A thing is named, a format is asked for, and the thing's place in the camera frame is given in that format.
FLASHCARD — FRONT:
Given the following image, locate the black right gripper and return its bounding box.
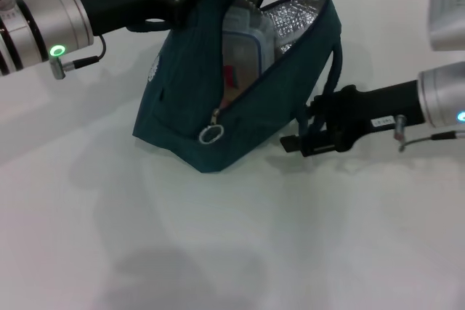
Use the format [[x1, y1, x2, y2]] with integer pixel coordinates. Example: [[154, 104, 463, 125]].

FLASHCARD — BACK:
[[280, 79, 425, 158]]

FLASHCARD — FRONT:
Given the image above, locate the clear lunch box blue lid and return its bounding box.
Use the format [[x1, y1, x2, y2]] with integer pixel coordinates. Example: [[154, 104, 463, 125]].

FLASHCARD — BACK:
[[220, 10, 276, 107]]

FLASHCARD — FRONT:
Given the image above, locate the dark teal zipper bag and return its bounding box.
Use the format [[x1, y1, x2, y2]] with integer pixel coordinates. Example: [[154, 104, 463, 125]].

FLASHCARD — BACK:
[[126, 0, 344, 174]]

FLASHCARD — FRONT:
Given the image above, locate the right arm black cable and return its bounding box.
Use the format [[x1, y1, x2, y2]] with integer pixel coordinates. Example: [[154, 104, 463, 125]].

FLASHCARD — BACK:
[[395, 114, 465, 153]]

